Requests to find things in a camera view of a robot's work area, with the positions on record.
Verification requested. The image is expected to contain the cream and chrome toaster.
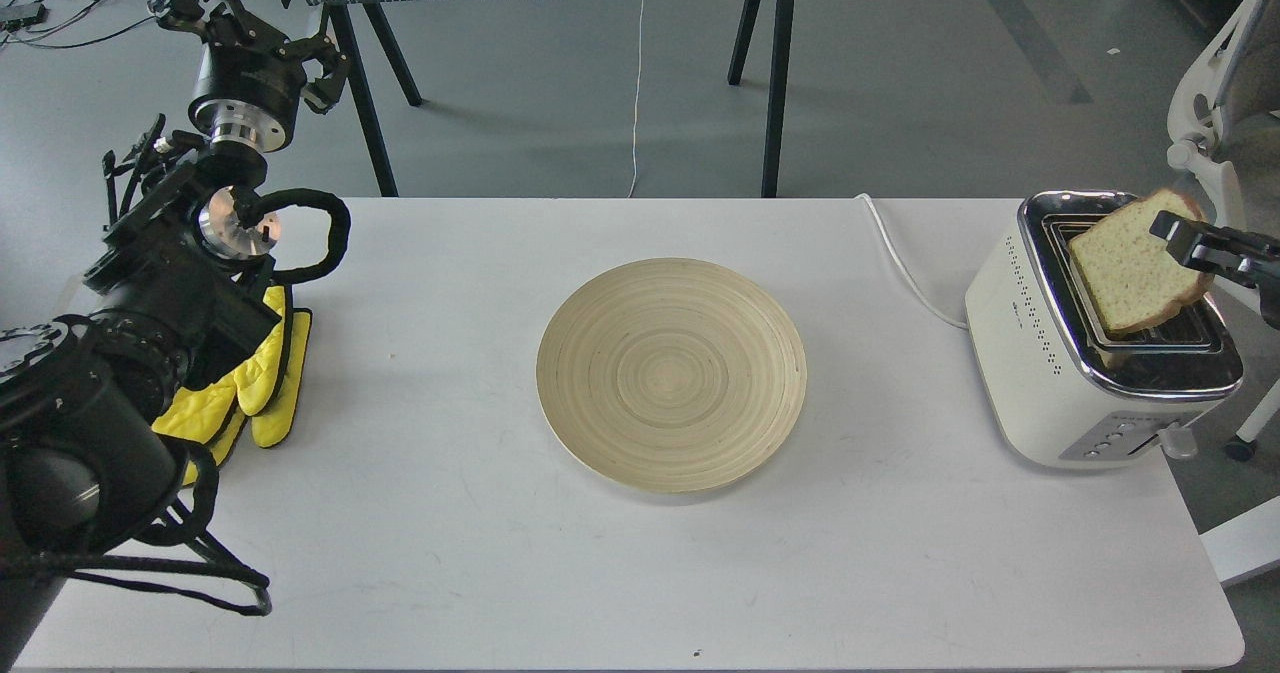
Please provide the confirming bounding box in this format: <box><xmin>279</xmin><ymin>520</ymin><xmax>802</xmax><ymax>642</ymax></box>
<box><xmin>964</xmin><ymin>191</ymin><xmax>1244</xmax><ymax>471</ymax></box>

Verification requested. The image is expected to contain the yellow oven mitt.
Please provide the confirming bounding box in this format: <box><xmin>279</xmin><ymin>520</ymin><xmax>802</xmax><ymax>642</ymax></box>
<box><xmin>152</xmin><ymin>287</ymin><xmax>314</xmax><ymax>464</ymax></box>

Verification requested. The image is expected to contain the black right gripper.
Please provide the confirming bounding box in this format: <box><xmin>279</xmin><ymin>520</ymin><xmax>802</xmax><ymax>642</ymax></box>
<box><xmin>1149</xmin><ymin>211</ymin><xmax>1279</xmax><ymax>330</ymax></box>

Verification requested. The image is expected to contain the white hanging cable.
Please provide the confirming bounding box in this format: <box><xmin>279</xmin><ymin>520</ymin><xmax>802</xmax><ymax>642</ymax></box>
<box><xmin>627</xmin><ymin>0</ymin><xmax>646</xmax><ymax>200</ymax></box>

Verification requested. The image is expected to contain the slice of bread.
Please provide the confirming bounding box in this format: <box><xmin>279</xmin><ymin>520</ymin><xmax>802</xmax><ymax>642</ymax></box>
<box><xmin>1068</xmin><ymin>189</ymin><xmax>1213</xmax><ymax>339</ymax></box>

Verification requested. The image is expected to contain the white office chair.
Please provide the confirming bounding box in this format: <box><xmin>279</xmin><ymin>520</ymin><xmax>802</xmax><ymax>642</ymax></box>
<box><xmin>1166</xmin><ymin>0</ymin><xmax>1277</xmax><ymax>313</ymax></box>

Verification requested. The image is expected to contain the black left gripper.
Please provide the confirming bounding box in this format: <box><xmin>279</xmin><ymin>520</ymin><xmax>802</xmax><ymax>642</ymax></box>
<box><xmin>152</xmin><ymin>0</ymin><xmax>351</xmax><ymax>152</ymax></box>

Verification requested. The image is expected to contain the round bamboo plate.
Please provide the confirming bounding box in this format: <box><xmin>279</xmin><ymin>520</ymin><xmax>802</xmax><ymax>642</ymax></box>
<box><xmin>535</xmin><ymin>258</ymin><xmax>809</xmax><ymax>494</ymax></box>

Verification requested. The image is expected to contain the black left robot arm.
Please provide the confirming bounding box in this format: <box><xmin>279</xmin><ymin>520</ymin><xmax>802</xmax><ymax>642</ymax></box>
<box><xmin>1</xmin><ymin>0</ymin><xmax>351</xmax><ymax>668</ymax></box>

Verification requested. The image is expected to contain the white toaster power cord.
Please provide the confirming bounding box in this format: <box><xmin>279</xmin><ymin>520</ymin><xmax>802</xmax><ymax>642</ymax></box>
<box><xmin>855</xmin><ymin>193</ymin><xmax>972</xmax><ymax>331</ymax></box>

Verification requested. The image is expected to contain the black sleeved left arm cable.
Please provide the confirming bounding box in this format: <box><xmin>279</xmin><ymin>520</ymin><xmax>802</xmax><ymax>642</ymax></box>
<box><xmin>234</xmin><ymin>187</ymin><xmax>352</xmax><ymax>287</ymax></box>

